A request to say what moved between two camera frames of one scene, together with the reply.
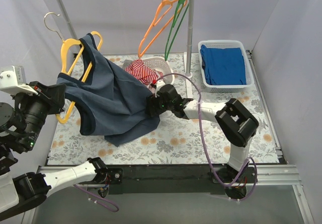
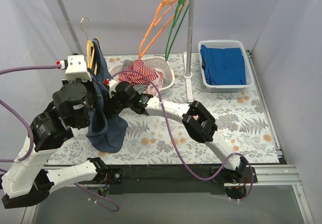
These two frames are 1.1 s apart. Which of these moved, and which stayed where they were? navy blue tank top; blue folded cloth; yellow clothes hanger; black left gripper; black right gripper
Moved: yellow clothes hanger; navy blue tank top; black left gripper; black right gripper
Stayed: blue folded cloth
